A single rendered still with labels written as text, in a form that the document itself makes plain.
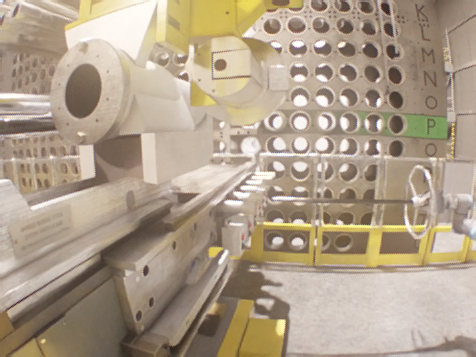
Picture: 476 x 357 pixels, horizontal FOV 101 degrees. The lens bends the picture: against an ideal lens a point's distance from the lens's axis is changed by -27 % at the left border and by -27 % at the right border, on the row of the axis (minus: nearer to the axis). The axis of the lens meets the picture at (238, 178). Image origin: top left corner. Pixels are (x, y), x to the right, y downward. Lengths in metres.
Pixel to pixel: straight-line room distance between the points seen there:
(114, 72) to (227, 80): 0.36
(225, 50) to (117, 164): 0.50
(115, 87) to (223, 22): 0.41
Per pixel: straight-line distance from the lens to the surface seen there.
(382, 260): 2.65
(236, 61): 0.88
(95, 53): 0.81
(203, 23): 0.94
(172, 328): 0.82
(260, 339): 0.89
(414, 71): 3.45
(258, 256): 2.55
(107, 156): 0.90
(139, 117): 0.77
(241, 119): 1.14
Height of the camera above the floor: 1.21
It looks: 10 degrees down
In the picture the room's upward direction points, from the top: 1 degrees counter-clockwise
